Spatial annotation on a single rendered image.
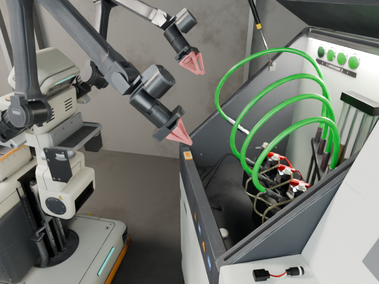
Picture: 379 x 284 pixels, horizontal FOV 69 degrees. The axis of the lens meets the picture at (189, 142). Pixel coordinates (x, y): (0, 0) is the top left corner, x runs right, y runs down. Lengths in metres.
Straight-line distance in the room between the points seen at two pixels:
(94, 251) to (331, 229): 1.35
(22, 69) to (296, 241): 0.91
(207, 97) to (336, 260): 2.09
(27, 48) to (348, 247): 0.99
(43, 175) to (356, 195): 1.15
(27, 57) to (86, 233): 1.20
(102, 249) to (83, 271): 0.16
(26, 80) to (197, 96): 1.87
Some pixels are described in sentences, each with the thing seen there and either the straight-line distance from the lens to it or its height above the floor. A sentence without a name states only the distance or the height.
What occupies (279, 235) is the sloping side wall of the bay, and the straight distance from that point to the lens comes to 0.75.
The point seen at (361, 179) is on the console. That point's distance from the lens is 0.69.
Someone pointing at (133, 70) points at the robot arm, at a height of 1.40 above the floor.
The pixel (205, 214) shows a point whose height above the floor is 0.95.
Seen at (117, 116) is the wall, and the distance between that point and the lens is 3.00.
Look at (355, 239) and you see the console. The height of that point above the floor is 1.13.
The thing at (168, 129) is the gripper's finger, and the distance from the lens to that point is 0.73.
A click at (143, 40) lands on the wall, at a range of 2.66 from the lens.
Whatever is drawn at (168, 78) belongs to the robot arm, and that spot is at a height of 1.39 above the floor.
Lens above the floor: 1.58
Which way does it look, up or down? 29 degrees down
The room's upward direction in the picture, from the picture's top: straight up
